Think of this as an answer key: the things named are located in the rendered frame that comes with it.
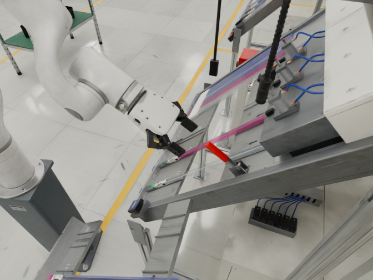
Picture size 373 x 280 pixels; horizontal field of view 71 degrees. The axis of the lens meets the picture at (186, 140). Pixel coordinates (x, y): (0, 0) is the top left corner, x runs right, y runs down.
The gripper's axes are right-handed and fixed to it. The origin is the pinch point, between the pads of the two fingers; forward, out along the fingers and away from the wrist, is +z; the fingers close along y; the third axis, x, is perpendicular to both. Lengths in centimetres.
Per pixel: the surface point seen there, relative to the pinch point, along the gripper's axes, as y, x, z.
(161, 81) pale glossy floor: 157, 133, -17
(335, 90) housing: -3.6, -34.2, 9.1
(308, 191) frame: 23, 9, 54
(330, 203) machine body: 24, 8, 65
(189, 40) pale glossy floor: 251, 135, -21
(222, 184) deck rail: -9.1, -5.6, 10.9
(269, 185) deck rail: -10.1, -15.2, 15.7
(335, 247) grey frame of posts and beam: -14.0, -16.7, 32.8
